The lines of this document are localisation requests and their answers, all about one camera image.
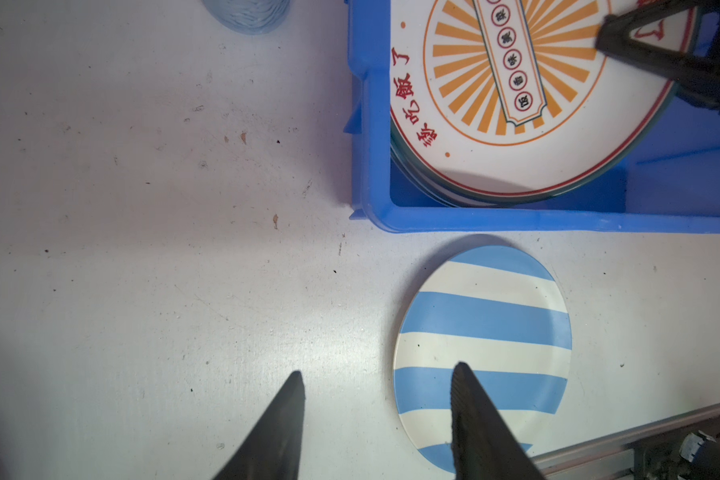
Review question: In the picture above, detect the blue white striped plate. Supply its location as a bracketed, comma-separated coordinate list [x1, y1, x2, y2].
[393, 245, 573, 473]

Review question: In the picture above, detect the orange sunburst pattern plate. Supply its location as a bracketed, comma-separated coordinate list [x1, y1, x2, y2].
[389, 0, 673, 198]

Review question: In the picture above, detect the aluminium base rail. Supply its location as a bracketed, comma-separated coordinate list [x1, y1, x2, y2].
[533, 403, 720, 479]

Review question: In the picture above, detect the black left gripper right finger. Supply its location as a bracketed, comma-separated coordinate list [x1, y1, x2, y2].
[450, 362, 543, 480]

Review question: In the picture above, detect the green clover pattern plate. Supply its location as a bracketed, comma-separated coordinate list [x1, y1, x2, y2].
[390, 81, 680, 208]

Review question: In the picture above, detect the blue plastic bin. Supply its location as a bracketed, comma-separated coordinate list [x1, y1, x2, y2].
[345, 1, 720, 234]

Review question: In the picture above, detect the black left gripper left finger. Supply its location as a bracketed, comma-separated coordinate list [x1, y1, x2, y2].
[214, 370, 305, 480]

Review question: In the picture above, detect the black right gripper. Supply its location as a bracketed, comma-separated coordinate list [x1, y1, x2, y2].
[595, 1, 720, 115]

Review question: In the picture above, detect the blue ribbed plastic cup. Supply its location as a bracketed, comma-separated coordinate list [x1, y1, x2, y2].
[202, 0, 291, 35]

